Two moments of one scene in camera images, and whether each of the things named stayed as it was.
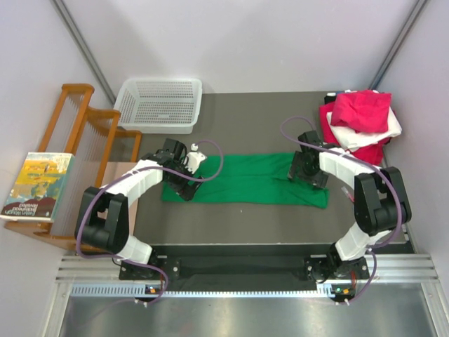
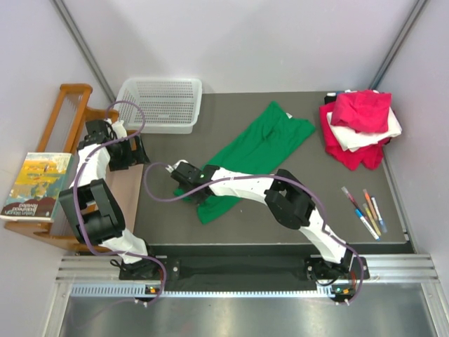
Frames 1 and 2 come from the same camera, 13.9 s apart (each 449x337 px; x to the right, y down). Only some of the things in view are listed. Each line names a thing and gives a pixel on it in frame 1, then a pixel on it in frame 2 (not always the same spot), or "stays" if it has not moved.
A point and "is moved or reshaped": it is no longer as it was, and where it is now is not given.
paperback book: [38, 189] stays
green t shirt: [253, 179] is moved or reshaped
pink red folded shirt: [365, 111] stays
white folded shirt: [354, 141] stays
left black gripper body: [187, 187] to [139, 151]
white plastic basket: [158, 106] stays
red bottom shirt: [372, 154] stays
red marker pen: [348, 194] stays
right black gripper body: [313, 176] to [189, 190]
